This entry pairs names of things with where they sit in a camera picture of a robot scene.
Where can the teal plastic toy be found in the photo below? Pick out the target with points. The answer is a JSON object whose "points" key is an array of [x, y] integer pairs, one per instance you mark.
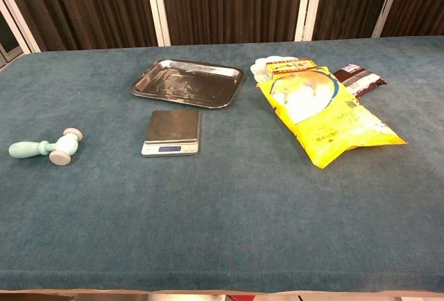
{"points": [[66, 144]]}

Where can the small digital scale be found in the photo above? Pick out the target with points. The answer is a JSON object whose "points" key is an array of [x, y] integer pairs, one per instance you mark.
{"points": [[173, 126]]}

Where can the rectangular stainless steel tray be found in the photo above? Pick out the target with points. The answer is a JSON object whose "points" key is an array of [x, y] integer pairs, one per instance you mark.
{"points": [[187, 84]]}

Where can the white flower-shaped plate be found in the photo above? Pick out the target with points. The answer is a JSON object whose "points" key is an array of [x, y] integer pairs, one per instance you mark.
{"points": [[257, 69]]}

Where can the blue felt table cover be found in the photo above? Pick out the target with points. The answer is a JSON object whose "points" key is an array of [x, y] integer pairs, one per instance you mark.
{"points": [[222, 211]]}

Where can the yellow and red box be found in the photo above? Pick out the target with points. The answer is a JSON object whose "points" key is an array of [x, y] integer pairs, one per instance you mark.
{"points": [[288, 67]]}

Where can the yellow snack bag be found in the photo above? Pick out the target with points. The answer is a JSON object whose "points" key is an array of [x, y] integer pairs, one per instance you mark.
{"points": [[322, 113]]}

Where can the brown chocolate wrapper pack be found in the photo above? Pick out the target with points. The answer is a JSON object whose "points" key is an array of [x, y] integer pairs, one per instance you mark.
{"points": [[362, 80]]}

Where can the white partition frame post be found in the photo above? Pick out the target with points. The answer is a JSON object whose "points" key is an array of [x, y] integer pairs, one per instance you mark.
{"points": [[157, 9], [308, 2], [390, 2], [24, 30]]}

